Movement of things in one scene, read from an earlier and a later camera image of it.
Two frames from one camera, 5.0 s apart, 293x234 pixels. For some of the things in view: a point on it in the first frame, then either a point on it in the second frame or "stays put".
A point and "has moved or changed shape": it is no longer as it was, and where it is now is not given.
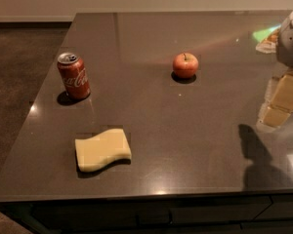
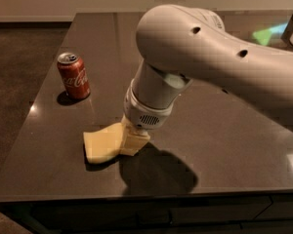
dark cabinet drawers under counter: [246, 214] stays put
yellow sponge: [101, 149] has moved or changed shape
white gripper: [291, 41] → [146, 115]
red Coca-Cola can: [73, 74] stays put
